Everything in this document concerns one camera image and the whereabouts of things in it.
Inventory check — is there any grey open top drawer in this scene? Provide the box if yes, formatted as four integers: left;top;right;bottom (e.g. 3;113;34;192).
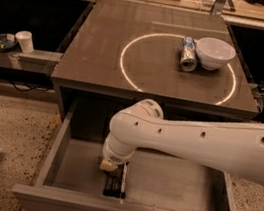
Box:
12;102;236;211

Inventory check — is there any white paper cup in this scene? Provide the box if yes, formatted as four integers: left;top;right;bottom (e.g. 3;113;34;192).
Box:
15;31;34;54

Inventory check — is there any low grey side shelf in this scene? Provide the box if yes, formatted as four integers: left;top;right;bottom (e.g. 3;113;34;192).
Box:
0;48;63;75

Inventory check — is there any dark round dish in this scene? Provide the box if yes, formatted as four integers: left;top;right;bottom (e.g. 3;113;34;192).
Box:
0;33;18;53

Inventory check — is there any white ceramic bowl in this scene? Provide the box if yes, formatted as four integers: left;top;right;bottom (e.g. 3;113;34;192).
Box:
195;37;236;71

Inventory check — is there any grey counter cabinet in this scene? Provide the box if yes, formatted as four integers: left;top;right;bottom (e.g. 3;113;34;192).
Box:
51;0;258;120

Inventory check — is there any silver blue soda can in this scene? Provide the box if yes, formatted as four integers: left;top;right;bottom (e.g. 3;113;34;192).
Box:
179;36;198;72

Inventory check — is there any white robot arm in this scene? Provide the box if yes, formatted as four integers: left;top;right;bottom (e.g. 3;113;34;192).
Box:
100;99;264;186

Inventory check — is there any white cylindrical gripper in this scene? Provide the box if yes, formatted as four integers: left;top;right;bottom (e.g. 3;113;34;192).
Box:
100;134;136;172

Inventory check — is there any black rxbar chocolate bar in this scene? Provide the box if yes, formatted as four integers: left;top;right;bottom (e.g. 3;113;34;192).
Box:
102;163;128;199

